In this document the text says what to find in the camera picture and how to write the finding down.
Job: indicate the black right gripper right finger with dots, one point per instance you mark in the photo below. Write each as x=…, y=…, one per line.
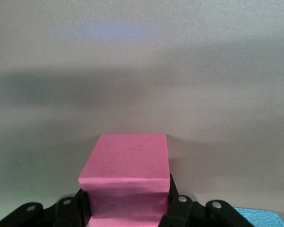
x=191, y=212

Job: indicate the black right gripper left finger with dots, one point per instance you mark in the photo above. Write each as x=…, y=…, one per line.
x=61, y=212

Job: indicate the blue foam block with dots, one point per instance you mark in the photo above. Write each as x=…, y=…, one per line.
x=258, y=218

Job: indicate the dark pink foam block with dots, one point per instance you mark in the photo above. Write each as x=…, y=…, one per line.
x=125, y=165

